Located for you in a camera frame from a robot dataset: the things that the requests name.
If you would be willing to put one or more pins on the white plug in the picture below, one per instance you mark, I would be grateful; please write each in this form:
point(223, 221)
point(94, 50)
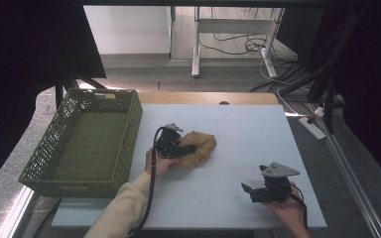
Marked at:
point(319, 111)

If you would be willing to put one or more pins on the tan cloth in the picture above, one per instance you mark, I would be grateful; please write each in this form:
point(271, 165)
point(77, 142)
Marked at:
point(201, 145)

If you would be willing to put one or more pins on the white desk frame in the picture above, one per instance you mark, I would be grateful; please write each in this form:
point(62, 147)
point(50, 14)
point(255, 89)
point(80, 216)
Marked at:
point(231, 25)

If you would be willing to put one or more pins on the aluminium rail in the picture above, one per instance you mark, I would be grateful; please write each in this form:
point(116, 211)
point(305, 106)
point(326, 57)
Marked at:
point(347, 172)

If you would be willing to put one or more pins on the green plastic lattice basket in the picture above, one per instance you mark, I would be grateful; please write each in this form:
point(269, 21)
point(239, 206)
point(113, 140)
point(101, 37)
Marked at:
point(89, 139)

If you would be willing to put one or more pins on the person's right hand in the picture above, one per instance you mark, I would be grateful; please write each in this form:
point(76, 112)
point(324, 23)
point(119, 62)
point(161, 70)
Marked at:
point(289, 211)

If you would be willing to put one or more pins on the white power strip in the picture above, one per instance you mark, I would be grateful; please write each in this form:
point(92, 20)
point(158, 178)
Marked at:
point(312, 128)

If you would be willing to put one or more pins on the black metal stand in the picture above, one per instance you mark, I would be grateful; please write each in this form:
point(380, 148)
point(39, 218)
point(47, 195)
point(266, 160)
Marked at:
point(327, 66)
point(59, 92)

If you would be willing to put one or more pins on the black curtain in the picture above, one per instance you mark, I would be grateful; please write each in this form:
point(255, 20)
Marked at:
point(373, 66)
point(20, 49)

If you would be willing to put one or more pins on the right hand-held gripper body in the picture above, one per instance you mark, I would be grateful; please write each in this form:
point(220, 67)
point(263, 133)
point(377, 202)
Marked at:
point(278, 170)

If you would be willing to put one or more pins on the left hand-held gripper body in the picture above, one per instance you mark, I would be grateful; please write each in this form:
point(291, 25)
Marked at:
point(168, 142)

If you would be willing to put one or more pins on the wooden table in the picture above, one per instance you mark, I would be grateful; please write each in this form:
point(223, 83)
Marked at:
point(195, 98)

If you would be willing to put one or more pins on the person's left hand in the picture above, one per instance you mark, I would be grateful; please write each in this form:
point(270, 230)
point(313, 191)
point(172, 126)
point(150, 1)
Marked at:
point(160, 165)

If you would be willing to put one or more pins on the white table mat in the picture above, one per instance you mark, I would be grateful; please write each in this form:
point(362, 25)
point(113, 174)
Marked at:
point(238, 132)

